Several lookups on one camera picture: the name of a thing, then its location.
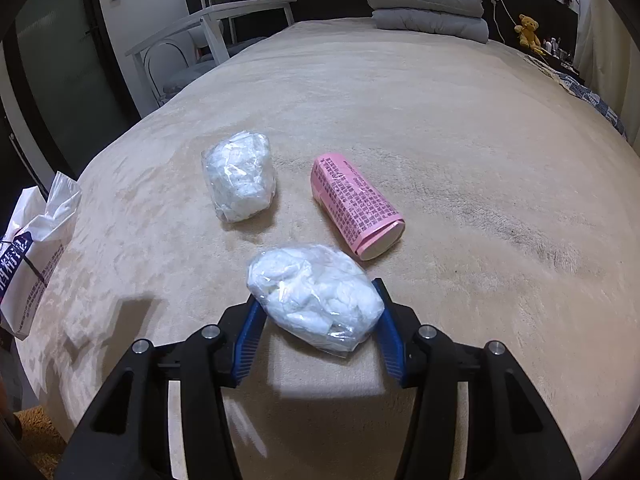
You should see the white plastic tissue bag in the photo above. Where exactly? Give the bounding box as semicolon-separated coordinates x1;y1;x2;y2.
201;131;277;223
246;244;384;358

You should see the pink printed cylinder carton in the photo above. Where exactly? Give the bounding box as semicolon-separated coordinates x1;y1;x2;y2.
310;153;406;261

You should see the white tissue pack with band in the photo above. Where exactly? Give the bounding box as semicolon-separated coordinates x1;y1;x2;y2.
1;172;81;340

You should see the beige fleece bed blanket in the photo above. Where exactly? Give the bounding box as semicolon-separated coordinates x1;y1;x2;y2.
18;18;639;479

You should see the brown fluffy rug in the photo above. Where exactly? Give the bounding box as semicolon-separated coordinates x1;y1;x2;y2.
15;405;66;480

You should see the blue patterned cloth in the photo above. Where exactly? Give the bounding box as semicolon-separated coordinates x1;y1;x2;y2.
524;54;628;140

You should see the white metal chair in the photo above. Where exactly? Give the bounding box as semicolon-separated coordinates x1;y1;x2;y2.
125;0;297;107

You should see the nightstand with small items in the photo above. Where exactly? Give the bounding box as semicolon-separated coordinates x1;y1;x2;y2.
541;38;584;84

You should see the brown teddy bear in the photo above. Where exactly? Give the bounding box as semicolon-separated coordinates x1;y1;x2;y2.
514;14;544;54

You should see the folded grey quilt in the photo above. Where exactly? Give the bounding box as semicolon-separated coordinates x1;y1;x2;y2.
368;0;489;44

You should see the cream curtain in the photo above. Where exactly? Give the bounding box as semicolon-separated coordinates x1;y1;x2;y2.
575;0;640;153

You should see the dark frosted glass door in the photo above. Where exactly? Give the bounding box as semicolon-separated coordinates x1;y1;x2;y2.
1;0;140;188

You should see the white charging cable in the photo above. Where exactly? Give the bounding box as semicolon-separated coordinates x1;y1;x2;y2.
490;0;522;44

